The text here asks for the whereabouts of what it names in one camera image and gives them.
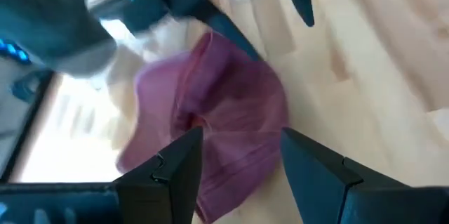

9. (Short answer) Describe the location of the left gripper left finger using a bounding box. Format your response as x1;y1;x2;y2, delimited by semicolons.
114;126;204;224

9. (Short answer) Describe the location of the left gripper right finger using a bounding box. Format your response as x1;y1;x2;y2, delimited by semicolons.
279;127;410;224

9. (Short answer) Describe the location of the grey baseball cap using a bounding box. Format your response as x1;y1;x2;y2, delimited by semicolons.
0;0;118;79

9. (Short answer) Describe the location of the black aluminium rig frame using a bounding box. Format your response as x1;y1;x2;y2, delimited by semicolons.
0;72;54;183

